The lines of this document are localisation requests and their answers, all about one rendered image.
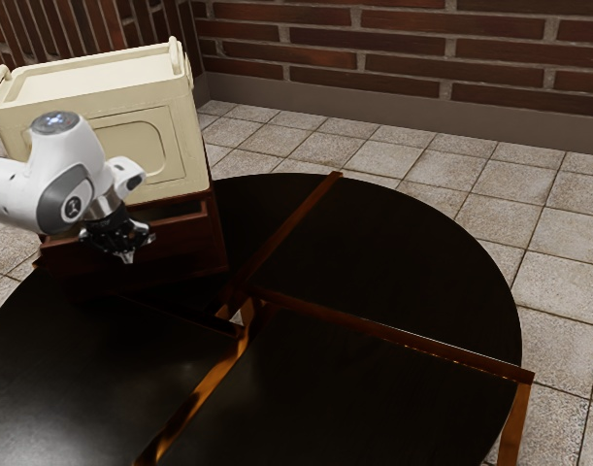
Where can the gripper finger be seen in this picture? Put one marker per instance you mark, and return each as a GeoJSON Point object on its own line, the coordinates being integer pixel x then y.
{"type": "Point", "coordinates": [126, 256]}

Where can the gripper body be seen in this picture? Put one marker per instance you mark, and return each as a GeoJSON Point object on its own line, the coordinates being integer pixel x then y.
{"type": "Point", "coordinates": [112, 233]}

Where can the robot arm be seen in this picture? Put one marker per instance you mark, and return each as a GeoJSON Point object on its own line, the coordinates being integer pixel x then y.
{"type": "Point", "coordinates": [58, 160]}

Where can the dark wooden cabinet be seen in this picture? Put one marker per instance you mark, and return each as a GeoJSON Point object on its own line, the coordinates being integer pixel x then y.
{"type": "Point", "coordinates": [179, 252]}

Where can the open dark wooden drawer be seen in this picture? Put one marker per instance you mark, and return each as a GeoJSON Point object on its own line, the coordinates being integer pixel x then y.
{"type": "Point", "coordinates": [179, 223]}

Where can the cream box with lid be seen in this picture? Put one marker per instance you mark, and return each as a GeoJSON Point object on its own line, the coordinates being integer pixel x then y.
{"type": "Point", "coordinates": [121, 107]}

